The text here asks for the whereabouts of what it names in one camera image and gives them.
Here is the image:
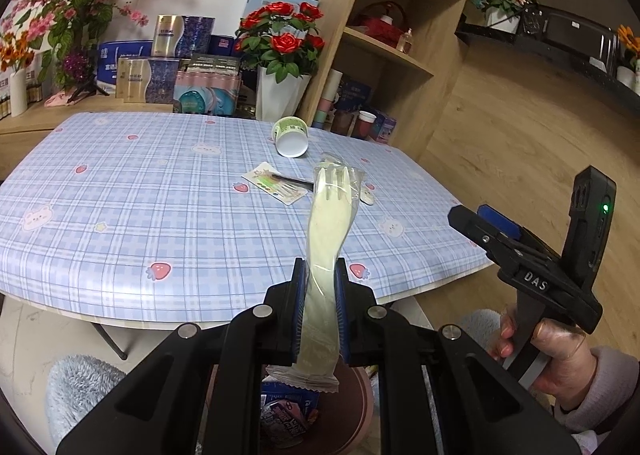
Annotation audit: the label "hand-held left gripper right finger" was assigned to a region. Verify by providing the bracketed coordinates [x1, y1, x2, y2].
[334, 257, 583, 455]

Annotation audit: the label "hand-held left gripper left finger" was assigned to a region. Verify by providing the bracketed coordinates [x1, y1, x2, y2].
[55, 257, 307, 455]

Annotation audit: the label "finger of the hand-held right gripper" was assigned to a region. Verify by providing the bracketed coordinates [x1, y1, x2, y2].
[447, 205, 526, 263]
[476, 204, 547, 257]

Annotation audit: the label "plastic white fork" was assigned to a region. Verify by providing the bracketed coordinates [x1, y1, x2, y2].
[263, 151, 366, 392]

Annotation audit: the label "brown trash bin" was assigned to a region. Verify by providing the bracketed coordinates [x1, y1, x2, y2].
[197, 362, 376, 455]

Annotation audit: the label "foil snack wrapper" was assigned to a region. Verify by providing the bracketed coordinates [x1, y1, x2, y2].
[262, 402, 321, 448]

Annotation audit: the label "black pen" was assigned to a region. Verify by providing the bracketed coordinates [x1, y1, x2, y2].
[270, 174, 316, 188]

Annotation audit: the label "green yogurt cup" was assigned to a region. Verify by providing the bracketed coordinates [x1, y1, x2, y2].
[271, 116, 311, 158]

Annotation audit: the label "person's right forearm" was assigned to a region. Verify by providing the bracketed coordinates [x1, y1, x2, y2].
[552, 345, 640, 455]

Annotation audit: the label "person's right hand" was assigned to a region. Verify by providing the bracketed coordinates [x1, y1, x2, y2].
[487, 307, 601, 412]

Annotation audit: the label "small purple box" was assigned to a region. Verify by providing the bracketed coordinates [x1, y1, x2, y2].
[372, 111, 398, 144]

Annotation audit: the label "red cup white lid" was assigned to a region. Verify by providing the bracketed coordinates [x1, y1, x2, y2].
[356, 110, 377, 139]

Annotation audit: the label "brown glass cup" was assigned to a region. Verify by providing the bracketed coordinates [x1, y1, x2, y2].
[331, 109, 355, 136]

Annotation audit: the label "black counter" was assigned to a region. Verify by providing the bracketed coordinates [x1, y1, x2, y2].
[455, 5, 640, 96]

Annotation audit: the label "blue plaid tablecloth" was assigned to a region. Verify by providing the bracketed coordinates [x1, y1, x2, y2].
[0, 112, 493, 323]

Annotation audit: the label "dark blue moon box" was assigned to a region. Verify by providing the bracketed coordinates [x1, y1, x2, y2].
[336, 80, 373, 113]

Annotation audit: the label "stack of pastel cups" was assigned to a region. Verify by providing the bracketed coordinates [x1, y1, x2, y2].
[315, 68, 343, 131]

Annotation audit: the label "small white planter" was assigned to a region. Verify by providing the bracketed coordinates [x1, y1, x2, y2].
[482, 8, 521, 33]

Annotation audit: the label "wooden shelf unit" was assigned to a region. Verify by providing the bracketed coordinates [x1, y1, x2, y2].
[297, 0, 486, 163]

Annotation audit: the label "white flower pot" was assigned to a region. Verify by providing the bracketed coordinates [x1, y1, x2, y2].
[256, 66, 312, 122]

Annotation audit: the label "red basket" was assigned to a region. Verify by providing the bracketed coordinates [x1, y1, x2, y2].
[350, 0, 408, 48]

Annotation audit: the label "artificial sunflower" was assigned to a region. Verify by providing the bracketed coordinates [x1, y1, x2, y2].
[615, 24, 640, 66]

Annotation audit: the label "pink teal dish box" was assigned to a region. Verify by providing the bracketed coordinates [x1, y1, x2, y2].
[173, 69, 242, 117]

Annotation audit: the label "dark striped box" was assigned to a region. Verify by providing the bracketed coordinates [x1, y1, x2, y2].
[187, 54, 241, 76]

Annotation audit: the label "red rose plant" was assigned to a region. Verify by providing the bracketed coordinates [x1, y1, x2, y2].
[234, 1, 326, 83]

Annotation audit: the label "wide gold blue box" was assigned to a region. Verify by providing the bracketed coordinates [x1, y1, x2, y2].
[116, 56, 180, 106]

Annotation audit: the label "tall gold blue box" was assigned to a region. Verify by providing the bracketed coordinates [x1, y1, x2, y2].
[152, 14, 217, 58]

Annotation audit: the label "black mini tripod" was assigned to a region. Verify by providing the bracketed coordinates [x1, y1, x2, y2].
[67, 78, 108, 103]

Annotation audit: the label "blue white box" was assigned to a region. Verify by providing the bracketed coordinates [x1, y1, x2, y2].
[97, 40, 153, 96]

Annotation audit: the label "purple artificial flowers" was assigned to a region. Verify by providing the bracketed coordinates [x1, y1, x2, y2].
[60, 49, 93, 81]

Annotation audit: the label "row of small amber bottles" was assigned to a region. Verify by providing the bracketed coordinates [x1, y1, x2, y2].
[0, 82, 43, 118]

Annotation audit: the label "white slim vase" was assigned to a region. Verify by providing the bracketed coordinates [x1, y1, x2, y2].
[9, 71, 29, 117]

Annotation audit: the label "orange artificial flowers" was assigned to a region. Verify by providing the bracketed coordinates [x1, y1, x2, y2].
[0, 30, 36, 73]

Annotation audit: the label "pink cherry blossom plant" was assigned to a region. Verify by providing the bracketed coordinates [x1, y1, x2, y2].
[0, 0, 193, 91]

